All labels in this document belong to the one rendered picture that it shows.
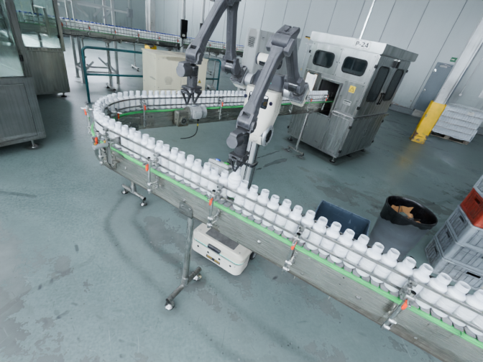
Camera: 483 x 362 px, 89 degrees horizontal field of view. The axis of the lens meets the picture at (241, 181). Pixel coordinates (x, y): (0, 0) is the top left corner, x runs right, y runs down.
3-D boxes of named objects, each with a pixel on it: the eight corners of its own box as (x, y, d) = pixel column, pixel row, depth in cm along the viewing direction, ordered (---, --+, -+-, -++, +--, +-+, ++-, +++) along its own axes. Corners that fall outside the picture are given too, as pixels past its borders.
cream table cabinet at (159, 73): (187, 108, 593) (192, 53, 532) (203, 116, 557) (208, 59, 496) (142, 110, 523) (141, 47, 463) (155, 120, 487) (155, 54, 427)
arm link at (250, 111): (296, 44, 109) (274, 39, 113) (294, 35, 104) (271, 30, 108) (256, 133, 112) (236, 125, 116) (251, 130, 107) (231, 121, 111)
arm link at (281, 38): (303, 19, 106) (282, 15, 109) (289, 44, 104) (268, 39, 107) (305, 85, 147) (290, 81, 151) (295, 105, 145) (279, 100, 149)
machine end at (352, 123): (321, 130, 631) (353, 42, 528) (370, 151, 555) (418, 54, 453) (282, 138, 530) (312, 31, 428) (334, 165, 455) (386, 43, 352)
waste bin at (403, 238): (356, 256, 261) (385, 209, 228) (361, 233, 296) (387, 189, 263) (402, 279, 245) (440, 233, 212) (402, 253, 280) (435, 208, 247)
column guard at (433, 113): (409, 139, 707) (431, 101, 650) (409, 136, 738) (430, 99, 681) (424, 144, 693) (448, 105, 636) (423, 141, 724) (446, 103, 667)
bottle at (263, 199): (254, 211, 131) (261, 186, 122) (265, 215, 130) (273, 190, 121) (251, 217, 126) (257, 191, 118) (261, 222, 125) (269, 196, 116)
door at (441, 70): (409, 115, 1055) (438, 62, 947) (409, 115, 1062) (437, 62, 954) (435, 122, 1019) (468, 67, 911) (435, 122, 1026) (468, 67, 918)
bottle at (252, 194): (243, 207, 132) (249, 182, 123) (254, 210, 131) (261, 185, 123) (240, 214, 127) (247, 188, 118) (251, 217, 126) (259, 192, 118)
